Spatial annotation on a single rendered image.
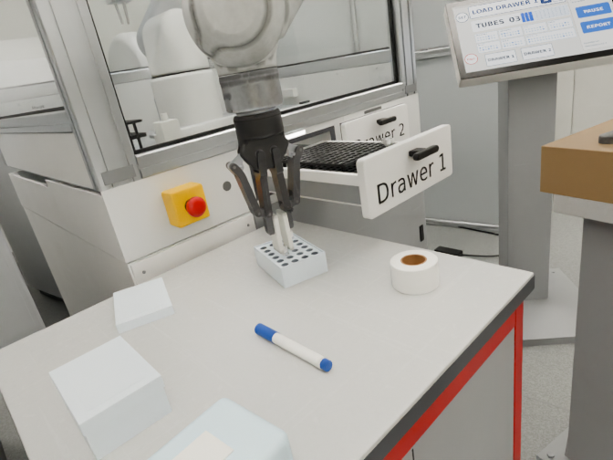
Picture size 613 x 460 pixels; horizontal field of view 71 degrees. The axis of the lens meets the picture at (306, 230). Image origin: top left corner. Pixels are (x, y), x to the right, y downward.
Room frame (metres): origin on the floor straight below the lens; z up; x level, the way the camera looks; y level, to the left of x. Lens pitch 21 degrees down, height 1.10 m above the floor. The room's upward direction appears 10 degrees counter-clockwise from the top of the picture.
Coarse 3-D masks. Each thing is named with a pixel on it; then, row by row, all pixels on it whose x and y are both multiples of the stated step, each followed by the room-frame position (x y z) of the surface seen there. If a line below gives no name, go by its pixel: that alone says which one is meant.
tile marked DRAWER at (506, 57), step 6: (486, 54) 1.47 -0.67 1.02; (492, 54) 1.46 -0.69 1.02; (498, 54) 1.46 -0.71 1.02; (504, 54) 1.45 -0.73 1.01; (510, 54) 1.45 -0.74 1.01; (486, 60) 1.45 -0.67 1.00; (492, 60) 1.45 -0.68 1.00; (498, 60) 1.44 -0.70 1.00; (504, 60) 1.44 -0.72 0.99; (510, 60) 1.43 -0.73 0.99; (516, 60) 1.43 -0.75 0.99
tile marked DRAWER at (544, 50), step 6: (522, 48) 1.45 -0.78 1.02; (528, 48) 1.44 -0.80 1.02; (534, 48) 1.44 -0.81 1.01; (540, 48) 1.43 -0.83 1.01; (546, 48) 1.43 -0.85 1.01; (552, 48) 1.42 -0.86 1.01; (522, 54) 1.43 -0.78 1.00; (528, 54) 1.43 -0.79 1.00; (534, 54) 1.42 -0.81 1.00; (540, 54) 1.42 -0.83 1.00; (546, 54) 1.41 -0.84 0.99; (552, 54) 1.41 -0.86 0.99
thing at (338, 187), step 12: (312, 144) 1.14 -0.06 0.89; (300, 180) 0.87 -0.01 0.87; (312, 180) 0.85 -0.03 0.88; (324, 180) 0.82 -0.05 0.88; (336, 180) 0.80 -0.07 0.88; (348, 180) 0.77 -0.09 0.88; (300, 192) 0.88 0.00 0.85; (312, 192) 0.85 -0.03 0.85; (324, 192) 0.82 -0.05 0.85; (336, 192) 0.80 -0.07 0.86; (348, 192) 0.77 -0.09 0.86; (360, 204) 0.76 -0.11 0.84
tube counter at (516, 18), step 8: (544, 8) 1.52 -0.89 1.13; (552, 8) 1.51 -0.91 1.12; (560, 8) 1.50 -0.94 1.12; (512, 16) 1.53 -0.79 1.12; (520, 16) 1.52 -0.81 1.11; (528, 16) 1.51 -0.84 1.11; (536, 16) 1.51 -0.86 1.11; (544, 16) 1.50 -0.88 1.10; (552, 16) 1.49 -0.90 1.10; (512, 24) 1.51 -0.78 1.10
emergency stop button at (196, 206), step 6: (192, 198) 0.80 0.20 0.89; (198, 198) 0.81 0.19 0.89; (186, 204) 0.80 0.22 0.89; (192, 204) 0.80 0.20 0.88; (198, 204) 0.80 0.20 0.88; (204, 204) 0.81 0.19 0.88; (192, 210) 0.79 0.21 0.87; (198, 210) 0.80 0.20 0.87; (204, 210) 0.81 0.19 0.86; (198, 216) 0.80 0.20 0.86
